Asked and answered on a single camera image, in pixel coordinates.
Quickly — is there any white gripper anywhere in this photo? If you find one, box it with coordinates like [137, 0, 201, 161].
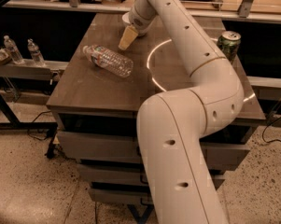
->
[119, 0, 157, 50]

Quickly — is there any white ceramic bowl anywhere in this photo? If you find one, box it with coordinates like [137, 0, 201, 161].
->
[122, 12, 147, 37]

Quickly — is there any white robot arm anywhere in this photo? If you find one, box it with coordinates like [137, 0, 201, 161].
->
[130, 0, 244, 224]

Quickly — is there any clear plastic water bottle lying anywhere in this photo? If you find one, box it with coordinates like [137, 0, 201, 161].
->
[82, 45, 133, 77]

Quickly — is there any small standing water bottle right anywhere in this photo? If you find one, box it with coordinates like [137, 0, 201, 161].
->
[27, 39, 45, 66]

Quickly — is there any small standing water bottle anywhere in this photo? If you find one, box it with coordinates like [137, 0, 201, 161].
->
[27, 39, 45, 66]
[4, 35, 24, 64]

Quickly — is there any small standing water bottle left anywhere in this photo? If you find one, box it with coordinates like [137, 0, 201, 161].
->
[4, 35, 24, 64]

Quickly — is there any small bowl on side bench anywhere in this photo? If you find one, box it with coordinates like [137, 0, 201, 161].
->
[0, 46, 13, 66]

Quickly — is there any green soda can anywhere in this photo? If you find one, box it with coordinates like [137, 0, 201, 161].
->
[217, 31, 241, 63]

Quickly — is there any metal side bench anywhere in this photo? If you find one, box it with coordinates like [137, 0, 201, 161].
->
[0, 59, 68, 81]

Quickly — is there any top grey drawer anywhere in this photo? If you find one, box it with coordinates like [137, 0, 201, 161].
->
[57, 131, 250, 171]

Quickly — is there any grey drawer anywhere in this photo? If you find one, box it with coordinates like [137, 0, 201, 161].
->
[89, 189, 153, 205]
[57, 131, 250, 171]
[77, 163, 226, 192]

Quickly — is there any middle grey drawer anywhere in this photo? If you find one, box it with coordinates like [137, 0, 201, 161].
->
[77, 163, 226, 192]

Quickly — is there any bottom grey drawer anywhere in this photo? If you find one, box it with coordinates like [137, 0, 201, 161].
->
[89, 189, 153, 205]

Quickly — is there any back metal shelf rail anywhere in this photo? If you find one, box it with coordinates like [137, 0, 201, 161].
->
[5, 0, 281, 24]

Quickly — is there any black cable on floor left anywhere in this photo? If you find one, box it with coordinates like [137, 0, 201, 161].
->
[27, 110, 57, 142]

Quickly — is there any black cable on floor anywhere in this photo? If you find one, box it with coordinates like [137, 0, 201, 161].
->
[27, 110, 57, 142]
[261, 114, 281, 150]

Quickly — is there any black cable on floor right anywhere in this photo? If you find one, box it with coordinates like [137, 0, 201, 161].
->
[261, 114, 281, 150]

